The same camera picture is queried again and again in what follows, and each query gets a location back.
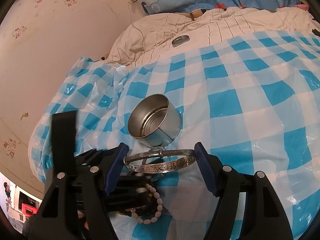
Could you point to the round silver tin can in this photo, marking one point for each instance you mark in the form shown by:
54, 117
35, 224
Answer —
155, 121

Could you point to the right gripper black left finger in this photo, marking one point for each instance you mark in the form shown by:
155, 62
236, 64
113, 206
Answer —
93, 174

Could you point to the red plastic crate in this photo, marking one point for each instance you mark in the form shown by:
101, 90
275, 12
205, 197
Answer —
28, 210

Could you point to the silver tin lid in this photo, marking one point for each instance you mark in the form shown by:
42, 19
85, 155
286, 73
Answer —
180, 40

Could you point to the engraved silver bangle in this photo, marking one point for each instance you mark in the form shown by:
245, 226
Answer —
158, 160

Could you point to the cream striped duvet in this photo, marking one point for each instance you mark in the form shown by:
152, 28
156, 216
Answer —
149, 39

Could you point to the blue checkered plastic sheet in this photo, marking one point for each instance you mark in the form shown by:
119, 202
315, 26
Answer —
252, 100

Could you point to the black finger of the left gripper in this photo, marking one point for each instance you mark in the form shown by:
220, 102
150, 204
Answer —
63, 133

